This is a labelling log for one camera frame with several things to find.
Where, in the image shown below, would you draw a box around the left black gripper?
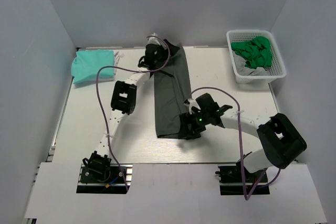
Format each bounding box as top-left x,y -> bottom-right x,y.
154,39 -> 180,65

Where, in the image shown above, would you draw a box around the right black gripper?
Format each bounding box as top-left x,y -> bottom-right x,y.
178,110 -> 211,139

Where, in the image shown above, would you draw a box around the dark grey t shirt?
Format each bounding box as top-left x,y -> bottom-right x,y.
154,43 -> 191,138

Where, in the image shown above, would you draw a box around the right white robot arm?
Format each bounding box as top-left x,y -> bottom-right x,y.
178,93 -> 307,182

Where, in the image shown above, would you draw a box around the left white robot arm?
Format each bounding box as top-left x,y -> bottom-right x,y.
83,34 -> 179,182

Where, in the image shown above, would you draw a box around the grey t shirt in basket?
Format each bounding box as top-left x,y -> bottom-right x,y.
234,54 -> 269,76

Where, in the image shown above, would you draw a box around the folded teal t shirt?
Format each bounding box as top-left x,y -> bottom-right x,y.
71,49 -> 116,85

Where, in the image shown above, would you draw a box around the white plastic basket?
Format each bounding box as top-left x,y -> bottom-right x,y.
226,30 -> 286,83

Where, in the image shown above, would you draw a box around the green t shirt in basket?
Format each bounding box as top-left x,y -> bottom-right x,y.
231,36 -> 273,69

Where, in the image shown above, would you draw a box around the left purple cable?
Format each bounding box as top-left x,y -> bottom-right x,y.
95,35 -> 171,194

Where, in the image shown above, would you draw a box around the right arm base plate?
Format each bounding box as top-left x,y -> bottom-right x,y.
215,166 -> 270,196

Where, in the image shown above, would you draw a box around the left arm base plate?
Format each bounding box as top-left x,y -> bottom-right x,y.
76,164 -> 127,195

